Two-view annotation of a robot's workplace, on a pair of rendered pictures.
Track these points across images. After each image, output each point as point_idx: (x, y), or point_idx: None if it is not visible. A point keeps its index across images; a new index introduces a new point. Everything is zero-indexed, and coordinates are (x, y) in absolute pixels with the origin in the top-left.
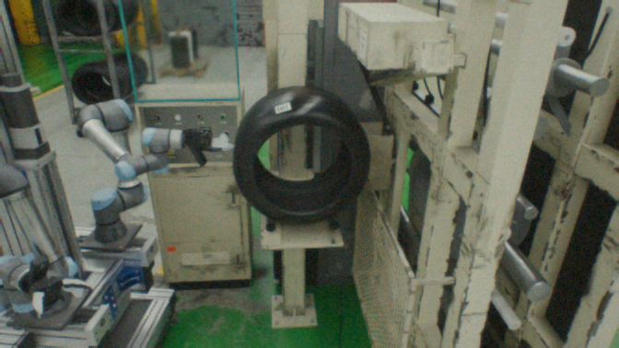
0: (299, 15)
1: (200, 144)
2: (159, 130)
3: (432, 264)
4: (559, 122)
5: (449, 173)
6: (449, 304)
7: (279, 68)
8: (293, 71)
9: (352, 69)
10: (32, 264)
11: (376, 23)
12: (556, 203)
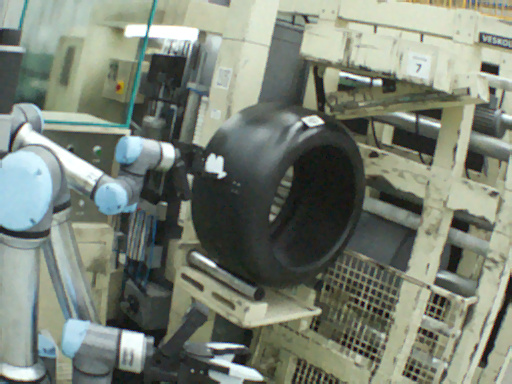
0: (268, 25)
1: (196, 164)
2: (146, 139)
3: (418, 308)
4: (484, 164)
5: (459, 200)
6: (465, 326)
7: (235, 81)
8: (248, 87)
9: (258, 101)
10: (201, 314)
11: (441, 48)
12: (480, 237)
